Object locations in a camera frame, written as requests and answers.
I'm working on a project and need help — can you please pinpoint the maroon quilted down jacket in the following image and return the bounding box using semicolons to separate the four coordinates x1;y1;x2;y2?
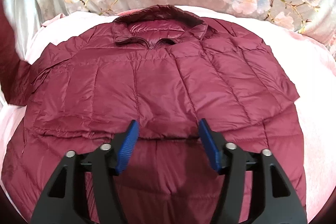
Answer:
1;5;307;223

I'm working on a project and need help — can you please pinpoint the pink fleece blanket with bows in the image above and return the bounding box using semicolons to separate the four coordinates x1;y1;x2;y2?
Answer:
1;5;335;223

